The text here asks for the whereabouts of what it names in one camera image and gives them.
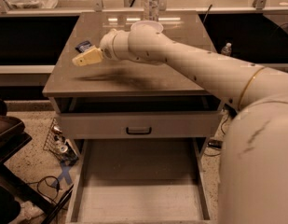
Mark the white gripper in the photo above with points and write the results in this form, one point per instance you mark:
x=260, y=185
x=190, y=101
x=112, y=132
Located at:
x=106, y=48

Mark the blue rxbar blueberry packet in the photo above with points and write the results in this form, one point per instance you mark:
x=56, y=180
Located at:
x=83, y=46

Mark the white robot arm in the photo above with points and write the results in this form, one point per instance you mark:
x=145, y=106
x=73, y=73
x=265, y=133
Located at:
x=253, y=186

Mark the grey drawer cabinet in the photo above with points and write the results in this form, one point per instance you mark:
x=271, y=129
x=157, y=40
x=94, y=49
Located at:
x=120, y=87

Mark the open lower drawer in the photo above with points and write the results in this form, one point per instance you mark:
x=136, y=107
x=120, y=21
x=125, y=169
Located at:
x=139, y=181

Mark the white ceramic bowl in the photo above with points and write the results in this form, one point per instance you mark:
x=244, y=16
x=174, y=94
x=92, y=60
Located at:
x=154, y=24

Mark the clear water bottle on cabinet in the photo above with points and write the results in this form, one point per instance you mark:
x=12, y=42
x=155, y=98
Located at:
x=151, y=10

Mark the blue tape cross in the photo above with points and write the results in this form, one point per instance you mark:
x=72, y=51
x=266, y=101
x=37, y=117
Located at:
x=65, y=174

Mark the small water bottle behind cabinet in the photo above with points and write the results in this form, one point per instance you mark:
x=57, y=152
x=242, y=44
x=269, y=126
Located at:
x=227, y=49

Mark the closed drawer with black handle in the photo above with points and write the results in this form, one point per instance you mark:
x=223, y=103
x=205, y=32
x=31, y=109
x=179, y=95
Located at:
x=139, y=125

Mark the wire basket with cans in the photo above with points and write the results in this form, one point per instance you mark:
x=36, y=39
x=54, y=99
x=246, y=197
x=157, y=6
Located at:
x=58, y=146

